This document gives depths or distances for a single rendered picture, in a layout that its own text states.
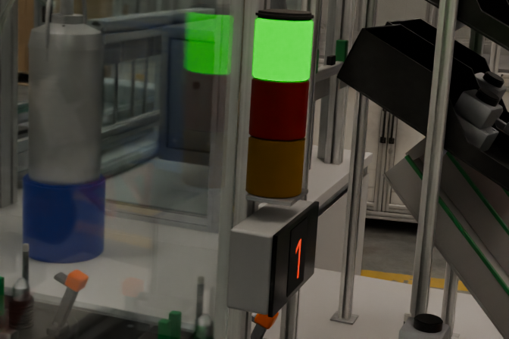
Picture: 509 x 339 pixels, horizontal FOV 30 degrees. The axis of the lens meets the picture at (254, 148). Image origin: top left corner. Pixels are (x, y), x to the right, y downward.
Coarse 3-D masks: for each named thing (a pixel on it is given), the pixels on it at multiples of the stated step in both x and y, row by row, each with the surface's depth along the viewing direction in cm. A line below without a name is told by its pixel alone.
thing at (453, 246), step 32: (416, 160) 132; (448, 160) 132; (416, 192) 121; (448, 192) 132; (480, 192) 130; (448, 224) 120; (480, 224) 131; (448, 256) 120; (480, 256) 118; (480, 288) 119
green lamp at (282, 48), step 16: (256, 32) 79; (272, 32) 77; (288, 32) 77; (304, 32) 78; (256, 48) 79; (272, 48) 78; (288, 48) 78; (304, 48) 78; (256, 64) 79; (272, 64) 78; (288, 64) 78; (304, 64) 79; (288, 80) 78
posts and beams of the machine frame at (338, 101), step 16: (336, 0) 264; (352, 0) 263; (336, 16) 265; (352, 16) 266; (336, 32) 266; (352, 32) 268; (336, 80) 269; (336, 96) 271; (336, 112) 271; (336, 128) 271; (336, 144) 272; (336, 160) 273
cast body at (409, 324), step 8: (408, 320) 102; (416, 320) 99; (424, 320) 99; (432, 320) 99; (440, 320) 99; (408, 328) 99; (416, 328) 99; (424, 328) 99; (432, 328) 98; (440, 328) 99; (448, 328) 101; (400, 336) 99; (408, 336) 99; (416, 336) 98; (424, 336) 98; (432, 336) 98; (440, 336) 98; (448, 336) 101
